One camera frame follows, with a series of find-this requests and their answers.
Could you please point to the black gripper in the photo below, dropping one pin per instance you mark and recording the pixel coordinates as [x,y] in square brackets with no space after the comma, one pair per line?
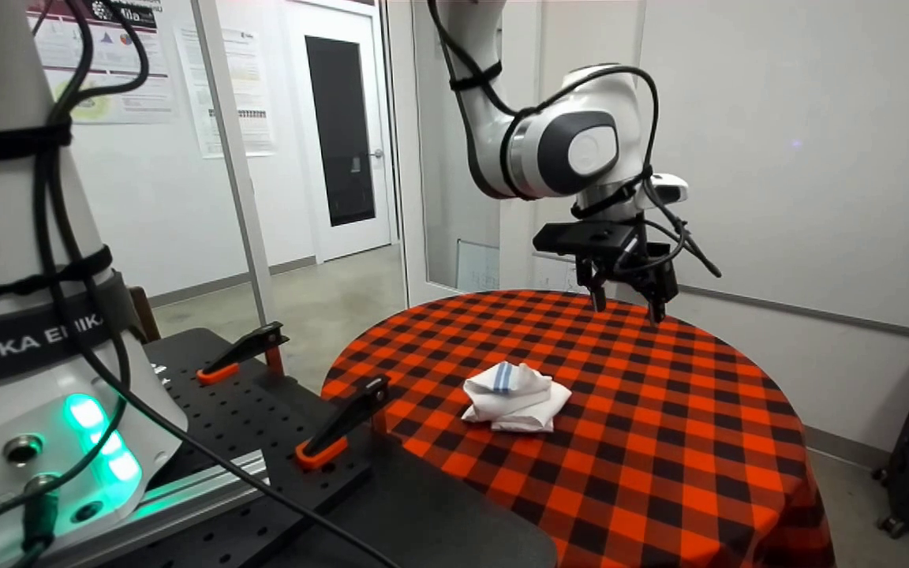
[628,247]

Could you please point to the white towel with blue stripes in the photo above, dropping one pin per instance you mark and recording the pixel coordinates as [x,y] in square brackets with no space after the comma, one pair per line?
[518,399]

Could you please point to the small leaning whiteboard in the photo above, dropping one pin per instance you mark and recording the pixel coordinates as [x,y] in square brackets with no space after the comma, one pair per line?
[554,278]

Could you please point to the red black plaid tablecloth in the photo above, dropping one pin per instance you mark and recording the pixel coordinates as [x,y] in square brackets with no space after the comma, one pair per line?
[686,421]

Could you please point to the white door with glass pane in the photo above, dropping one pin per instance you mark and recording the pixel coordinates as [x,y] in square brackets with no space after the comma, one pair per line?
[444,240]

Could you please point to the white door with dark window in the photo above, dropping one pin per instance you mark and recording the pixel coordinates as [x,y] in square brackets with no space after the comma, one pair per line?
[355,240]

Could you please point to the black clamp with orange tips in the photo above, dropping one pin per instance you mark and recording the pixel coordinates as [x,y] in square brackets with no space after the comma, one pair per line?
[346,421]
[252,344]

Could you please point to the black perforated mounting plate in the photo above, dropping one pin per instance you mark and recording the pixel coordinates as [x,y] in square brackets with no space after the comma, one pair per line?
[253,404]

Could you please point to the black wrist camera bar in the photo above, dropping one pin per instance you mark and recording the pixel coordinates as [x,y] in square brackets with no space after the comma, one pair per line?
[568,237]

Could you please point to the large wall whiteboard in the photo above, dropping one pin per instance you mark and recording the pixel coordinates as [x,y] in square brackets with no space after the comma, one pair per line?
[811,159]

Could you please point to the grey metal frame post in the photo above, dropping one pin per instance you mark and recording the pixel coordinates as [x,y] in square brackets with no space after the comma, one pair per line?
[252,231]

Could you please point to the white paper wall poster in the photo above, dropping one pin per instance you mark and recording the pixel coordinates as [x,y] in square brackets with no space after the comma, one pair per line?
[253,105]

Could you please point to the colourful wall poster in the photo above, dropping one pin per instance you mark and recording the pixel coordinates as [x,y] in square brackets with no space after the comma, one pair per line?
[128,74]

